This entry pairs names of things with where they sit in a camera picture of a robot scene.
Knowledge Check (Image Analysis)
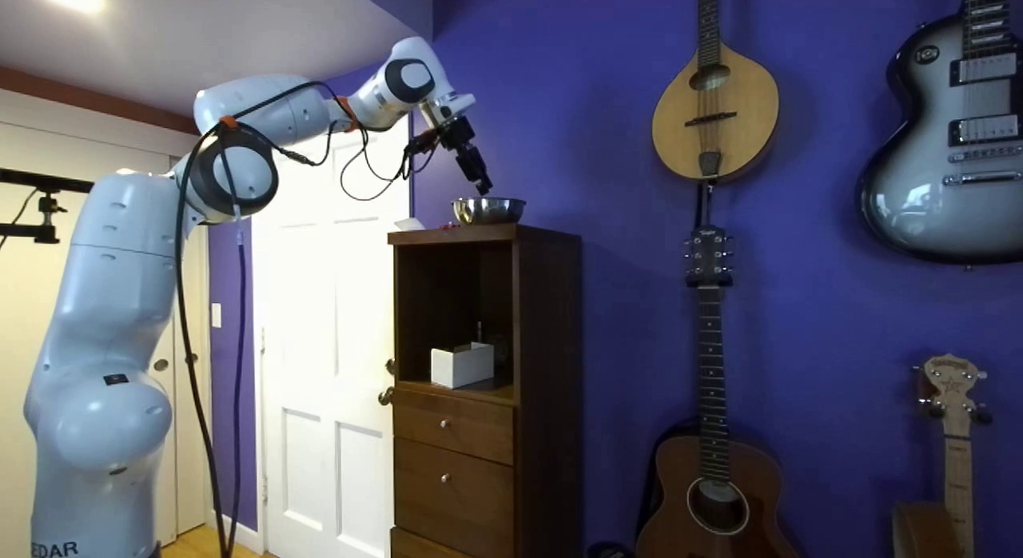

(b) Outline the silver metal bowl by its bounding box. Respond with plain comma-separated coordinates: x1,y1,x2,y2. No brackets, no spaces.
452,197,527,225

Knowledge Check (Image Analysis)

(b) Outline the white open box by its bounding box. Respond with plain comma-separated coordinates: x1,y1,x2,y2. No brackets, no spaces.
431,341,496,389

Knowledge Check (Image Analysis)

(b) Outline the white panel door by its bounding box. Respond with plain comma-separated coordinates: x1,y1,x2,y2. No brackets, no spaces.
251,117,413,558

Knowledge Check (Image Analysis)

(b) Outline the dark brown wooden cabinet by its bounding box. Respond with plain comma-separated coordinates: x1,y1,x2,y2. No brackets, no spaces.
388,224,583,558

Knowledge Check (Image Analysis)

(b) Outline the wooden mandolin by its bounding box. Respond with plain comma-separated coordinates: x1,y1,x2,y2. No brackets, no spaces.
651,0,781,183

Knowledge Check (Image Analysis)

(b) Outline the shallow wooden cabinet drawer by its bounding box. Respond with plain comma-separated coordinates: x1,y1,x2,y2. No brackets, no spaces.
392,389,515,466

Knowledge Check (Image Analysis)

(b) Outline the deep wooden cabinet drawer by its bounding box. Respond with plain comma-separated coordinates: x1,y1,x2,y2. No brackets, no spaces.
392,438,515,544

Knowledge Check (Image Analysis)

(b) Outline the bottom wooden cabinet drawer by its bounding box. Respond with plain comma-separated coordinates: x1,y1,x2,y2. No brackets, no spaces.
389,527,482,558

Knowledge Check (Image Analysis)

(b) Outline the brown acoustic guitar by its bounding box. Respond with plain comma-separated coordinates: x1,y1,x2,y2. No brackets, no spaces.
635,225,801,558

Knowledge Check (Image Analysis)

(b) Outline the white closet door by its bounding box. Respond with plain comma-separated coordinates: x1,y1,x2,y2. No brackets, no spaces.
0,122,210,548

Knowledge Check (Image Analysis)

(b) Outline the silver burst electric guitar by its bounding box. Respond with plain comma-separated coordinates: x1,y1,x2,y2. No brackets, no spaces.
857,0,1023,265

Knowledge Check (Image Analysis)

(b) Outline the light wood banjo ukulele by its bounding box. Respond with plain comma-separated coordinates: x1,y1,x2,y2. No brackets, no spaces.
892,353,995,558

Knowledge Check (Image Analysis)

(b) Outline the camera on mount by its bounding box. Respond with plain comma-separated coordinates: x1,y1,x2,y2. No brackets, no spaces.
0,168,95,246

